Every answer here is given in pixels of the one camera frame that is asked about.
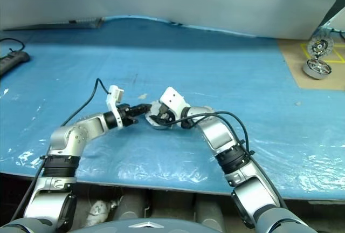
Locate grey rounded shape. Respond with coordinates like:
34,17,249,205
112,189,148,220
195,194,227,230

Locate spare silver spoked motor housing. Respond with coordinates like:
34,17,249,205
301,58,332,80

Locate black power strip cable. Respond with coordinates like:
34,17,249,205
0,38,25,53

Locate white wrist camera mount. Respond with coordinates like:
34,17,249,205
106,85,125,130
158,86,191,118

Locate blue plastic table mat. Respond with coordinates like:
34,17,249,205
0,14,345,200

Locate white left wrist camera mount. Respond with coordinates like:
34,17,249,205
106,85,125,130

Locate grey power strip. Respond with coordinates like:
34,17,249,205
0,51,30,76

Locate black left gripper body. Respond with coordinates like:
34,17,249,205
118,103,135,128

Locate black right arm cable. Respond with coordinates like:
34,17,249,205
172,111,288,209

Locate white crumpled object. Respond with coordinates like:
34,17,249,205
85,197,121,227

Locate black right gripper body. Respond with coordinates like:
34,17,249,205
159,106,177,126

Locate grey robot torso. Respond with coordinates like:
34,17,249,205
67,218,224,233

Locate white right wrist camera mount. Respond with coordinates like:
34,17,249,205
158,86,191,118

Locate motor housing with copper stator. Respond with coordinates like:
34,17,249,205
145,114,176,132

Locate brown cardboard sheet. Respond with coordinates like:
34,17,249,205
277,38,345,91

